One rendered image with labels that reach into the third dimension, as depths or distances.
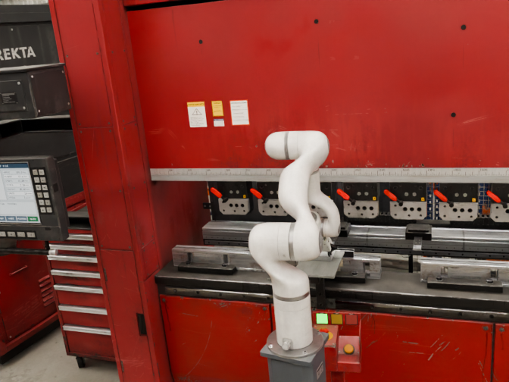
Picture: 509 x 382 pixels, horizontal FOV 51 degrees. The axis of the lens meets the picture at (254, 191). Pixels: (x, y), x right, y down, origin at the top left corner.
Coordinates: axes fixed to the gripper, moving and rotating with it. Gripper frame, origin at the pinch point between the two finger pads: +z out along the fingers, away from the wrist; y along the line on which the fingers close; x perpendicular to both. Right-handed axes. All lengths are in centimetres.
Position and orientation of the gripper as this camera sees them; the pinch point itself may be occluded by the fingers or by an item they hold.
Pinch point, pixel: (323, 252)
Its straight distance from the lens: 245.7
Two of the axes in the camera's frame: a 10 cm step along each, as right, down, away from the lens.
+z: 2.7, 5.3, 8.0
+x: -1.8, 8.5, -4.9
